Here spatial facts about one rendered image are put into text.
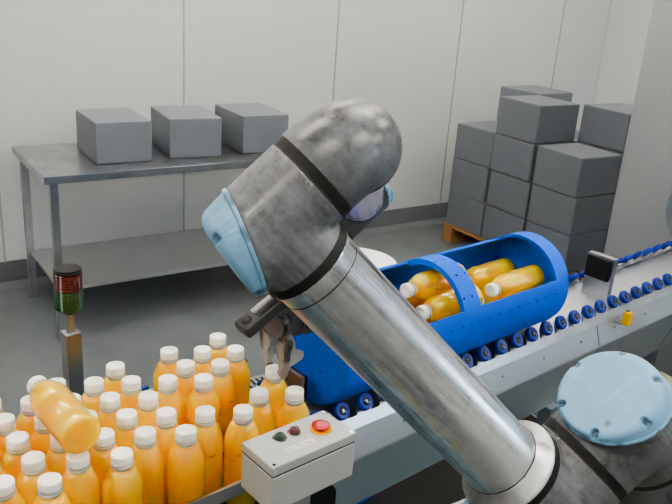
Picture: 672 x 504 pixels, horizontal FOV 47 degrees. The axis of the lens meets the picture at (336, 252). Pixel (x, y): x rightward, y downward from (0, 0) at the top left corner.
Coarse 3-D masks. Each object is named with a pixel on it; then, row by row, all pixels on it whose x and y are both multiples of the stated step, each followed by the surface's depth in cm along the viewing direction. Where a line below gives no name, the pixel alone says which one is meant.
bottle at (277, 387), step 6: (264, 384) 165; (270, 384) 164; (276, 384) 164; (282, 384) 165; (270, 390) 164; (276, 390) 164; (282, 390) 164; (270, 396) 163; (276, 396) 164; (282, 396) 164; (270, 402) 164; (276, 402) 164; (282, 402) 164; (276, 408) 164; (276, 414) 165
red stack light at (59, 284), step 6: (54, 276) 173; (60, 276) 173; (72, 276) 174; (78, 276) 175; (54, 282) 174; (60, 282) 173; (66, 282) 173; (72, 282) 174; (78, 282) 175; (54, 288) 175; (60, 288) 174; (66, 288) 174; (72, 288) 174; (78, 288) 176
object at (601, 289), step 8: (592, 256) 264; (600, 256) 264; (608, 256) 263; (592, 264) 265; (600, 264) 262; (608, 264) 260; (616, 264) 262; (584, 272) 268; (592, 272) 265; (600, 272) 263; (608, 272) 261; (584, 280) 270; (592, 280) 268; (600, 280) 265; (608, 280) 263; (584, 288) 271; (592, 288) 268; (600, 288) 266; (608, 288) 264; (592, 296) 269; (600, 296) 266
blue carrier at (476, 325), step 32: (448, 256) 225; (480, 256) 239; (512, 256) 239; (544, 256) 230; (544, 288) 218; (448, 320) 193; (480, 320) 201; (512, 320) 212; (544, 320) 230; (320, 352) 179; (320, 384) 181; (352, 384) 176
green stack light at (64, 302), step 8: (56, 296) 175; (64, 296) 174; (72, 296) 175; (80, 296) 177; (56, 304) 176; (64, 304) 175; (72, 304) 175; (80, 304) 177; (64, 312) 176; (72, 312) 176
